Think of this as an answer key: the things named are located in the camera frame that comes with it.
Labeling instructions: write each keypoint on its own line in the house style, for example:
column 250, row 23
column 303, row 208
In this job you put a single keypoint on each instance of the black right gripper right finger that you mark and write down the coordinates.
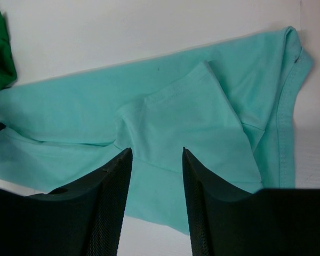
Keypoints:
column 226, row 220

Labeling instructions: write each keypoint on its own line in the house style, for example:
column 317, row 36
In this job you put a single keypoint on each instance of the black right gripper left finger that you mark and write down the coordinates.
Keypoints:
column 83, row 217

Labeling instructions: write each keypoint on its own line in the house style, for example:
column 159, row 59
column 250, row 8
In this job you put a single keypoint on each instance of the teal t shirt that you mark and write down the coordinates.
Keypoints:
column 231, row 104

